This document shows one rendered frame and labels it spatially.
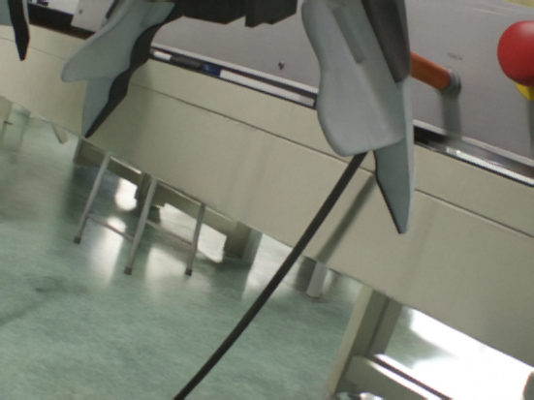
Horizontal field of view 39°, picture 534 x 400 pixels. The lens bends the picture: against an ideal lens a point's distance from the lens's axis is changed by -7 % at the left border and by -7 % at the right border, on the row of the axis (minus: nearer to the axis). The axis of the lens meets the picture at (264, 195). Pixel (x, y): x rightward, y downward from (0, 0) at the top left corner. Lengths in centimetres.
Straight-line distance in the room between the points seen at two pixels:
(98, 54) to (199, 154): 29
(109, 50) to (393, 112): 12
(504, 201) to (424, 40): 15
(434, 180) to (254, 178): 15
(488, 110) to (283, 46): 20
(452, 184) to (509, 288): 7
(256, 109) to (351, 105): 29
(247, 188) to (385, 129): 27
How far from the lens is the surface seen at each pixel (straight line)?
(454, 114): 52
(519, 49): 47
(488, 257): 45
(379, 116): 31
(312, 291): 335
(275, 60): 64
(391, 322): 228
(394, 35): 31
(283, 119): 56
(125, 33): 35
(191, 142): 63
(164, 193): 404
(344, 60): 30
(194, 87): 64
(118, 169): 439
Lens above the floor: 75
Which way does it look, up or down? 7 degrees down
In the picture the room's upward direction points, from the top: 18 degrees clockwise
